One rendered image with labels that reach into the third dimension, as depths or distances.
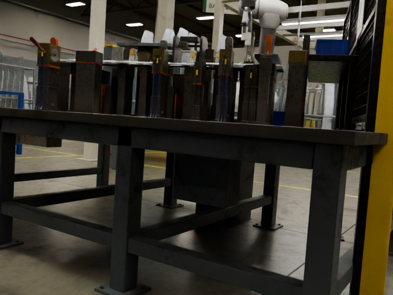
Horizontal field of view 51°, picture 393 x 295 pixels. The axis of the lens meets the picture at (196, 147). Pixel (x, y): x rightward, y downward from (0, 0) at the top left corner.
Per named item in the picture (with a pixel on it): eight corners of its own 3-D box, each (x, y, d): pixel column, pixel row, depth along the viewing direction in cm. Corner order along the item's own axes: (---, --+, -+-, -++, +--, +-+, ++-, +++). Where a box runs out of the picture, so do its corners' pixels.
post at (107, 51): (99, 113, 274) (102, 47, 271) (104, 114, 282) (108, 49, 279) (109, 115, 272) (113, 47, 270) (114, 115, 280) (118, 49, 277)
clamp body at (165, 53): (145, 117, 207) (150, 47, 205) (154, 118, 219) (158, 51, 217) (158, 118, 206) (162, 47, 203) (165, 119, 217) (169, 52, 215)
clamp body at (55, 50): (30, 110, 223) (33, 41, 220) (45, 110, 236) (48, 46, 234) (44, 110, 220) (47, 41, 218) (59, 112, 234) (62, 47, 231)
